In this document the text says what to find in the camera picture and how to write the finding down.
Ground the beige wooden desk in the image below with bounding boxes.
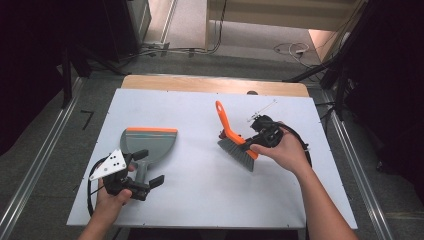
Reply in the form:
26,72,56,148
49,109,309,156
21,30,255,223
204,0,364,62

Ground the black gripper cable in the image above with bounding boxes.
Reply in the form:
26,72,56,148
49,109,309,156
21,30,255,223
279,121,313,168
86,156,111,218

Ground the person's right hand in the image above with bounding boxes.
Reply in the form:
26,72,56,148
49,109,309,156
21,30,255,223
249,124,313,176

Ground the black metal stand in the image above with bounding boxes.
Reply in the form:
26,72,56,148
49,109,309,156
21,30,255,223
60,45,128,108

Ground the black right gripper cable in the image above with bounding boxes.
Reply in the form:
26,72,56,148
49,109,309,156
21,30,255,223
279,121,313,168

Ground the long metal floor rail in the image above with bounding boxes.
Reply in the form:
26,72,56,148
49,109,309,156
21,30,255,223
0,77,85,236
320,89,395,240

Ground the white floor cable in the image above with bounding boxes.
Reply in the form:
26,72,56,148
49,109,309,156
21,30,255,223
273,41,310,60

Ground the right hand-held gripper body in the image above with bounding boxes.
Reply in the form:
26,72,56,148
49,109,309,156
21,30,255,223
246,99,285,149

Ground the person's left hand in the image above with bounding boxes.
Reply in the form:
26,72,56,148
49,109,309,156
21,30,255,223
94,184,134,218

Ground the orange brush with grey bristles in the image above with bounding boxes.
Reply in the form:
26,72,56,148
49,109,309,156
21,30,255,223
214,100,260,173

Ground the wooden table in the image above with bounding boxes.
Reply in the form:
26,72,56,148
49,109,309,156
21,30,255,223
120,74,310,98

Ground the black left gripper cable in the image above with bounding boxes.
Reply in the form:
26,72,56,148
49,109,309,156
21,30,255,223
86,156,111,218

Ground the grey dustpan with orange edge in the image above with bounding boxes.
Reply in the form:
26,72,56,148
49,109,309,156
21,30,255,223
119,127,179,188

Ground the black hanging cable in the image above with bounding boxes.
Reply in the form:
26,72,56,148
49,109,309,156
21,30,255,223
213,0,228,54

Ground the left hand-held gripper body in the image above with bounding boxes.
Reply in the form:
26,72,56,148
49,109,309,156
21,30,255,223
89,148,151,202

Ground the black cabinet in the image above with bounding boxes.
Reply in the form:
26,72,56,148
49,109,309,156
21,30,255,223
102,0,152,63

